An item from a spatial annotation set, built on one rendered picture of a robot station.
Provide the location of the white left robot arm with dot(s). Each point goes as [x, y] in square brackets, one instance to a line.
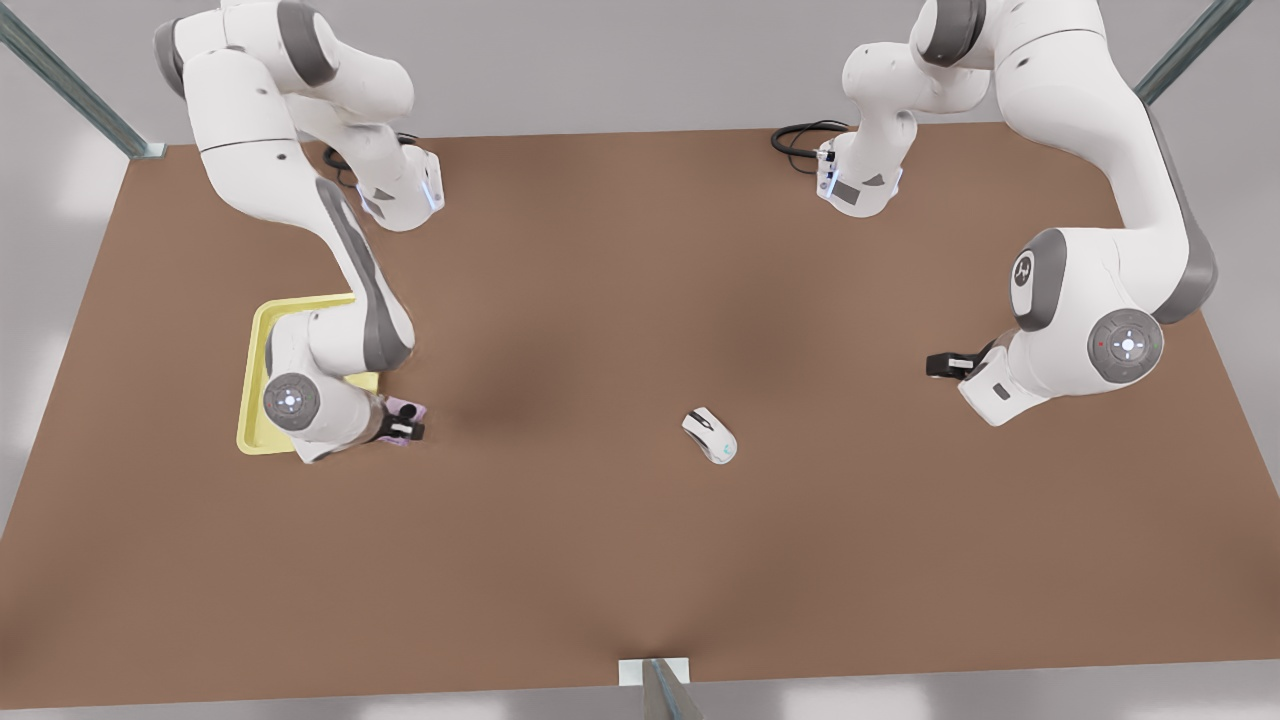
[1080, 90]

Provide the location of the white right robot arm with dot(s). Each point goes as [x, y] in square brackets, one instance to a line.
[250, 120]

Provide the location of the yellow tray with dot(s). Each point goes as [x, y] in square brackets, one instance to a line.
[258, 390]

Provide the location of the white computer mouse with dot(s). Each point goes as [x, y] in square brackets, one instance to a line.
[710, 435]

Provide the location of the silver frame post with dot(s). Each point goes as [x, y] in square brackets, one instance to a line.
[70, 85]
[662, 690]
[1190, 45]

